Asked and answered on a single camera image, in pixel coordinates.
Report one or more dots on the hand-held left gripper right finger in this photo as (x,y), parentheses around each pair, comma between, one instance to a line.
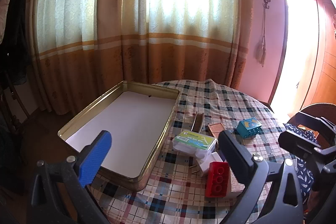
(236,158)

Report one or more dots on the dark wall hook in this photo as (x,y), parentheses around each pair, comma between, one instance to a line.
(267,1)

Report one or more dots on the blue leaf-print cloth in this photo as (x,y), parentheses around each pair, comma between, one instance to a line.
(305,179)

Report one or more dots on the brown comb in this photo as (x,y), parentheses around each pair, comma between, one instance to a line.
(197,123)

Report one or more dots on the purple box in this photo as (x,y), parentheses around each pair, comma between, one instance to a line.
(221,155)

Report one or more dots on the dark hanging jacket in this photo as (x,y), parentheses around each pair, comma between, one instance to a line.
(15,29)

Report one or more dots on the gold metal tin tray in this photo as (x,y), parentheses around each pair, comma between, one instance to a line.
(162,140)

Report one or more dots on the brown wooden chair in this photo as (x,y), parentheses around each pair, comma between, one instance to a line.
(315,107)

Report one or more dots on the orange and cream curtain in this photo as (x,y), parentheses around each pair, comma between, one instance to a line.
(183,56)

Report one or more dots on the plaid tablecloth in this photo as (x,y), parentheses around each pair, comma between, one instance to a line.
(236,103)

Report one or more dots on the copper rectangular box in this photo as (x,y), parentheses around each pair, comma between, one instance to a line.
(215,129)

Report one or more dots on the white box with green label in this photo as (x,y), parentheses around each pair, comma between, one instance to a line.
(194,141)

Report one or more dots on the dark wooden rack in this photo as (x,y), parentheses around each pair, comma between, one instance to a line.
(11,100)

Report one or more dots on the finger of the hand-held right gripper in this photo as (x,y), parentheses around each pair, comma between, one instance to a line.
(296,144)
(309,120)

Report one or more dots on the red building block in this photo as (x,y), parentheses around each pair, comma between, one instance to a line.
(216,179)

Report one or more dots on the wooden door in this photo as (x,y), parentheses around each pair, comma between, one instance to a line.
(325,69)

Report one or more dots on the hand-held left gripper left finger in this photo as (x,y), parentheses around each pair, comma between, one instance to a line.
(97,155)

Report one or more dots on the teal building block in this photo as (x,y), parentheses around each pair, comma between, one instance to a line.
(248,128)

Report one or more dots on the hanging tassel ornament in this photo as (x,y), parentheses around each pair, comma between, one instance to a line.
(261,48)

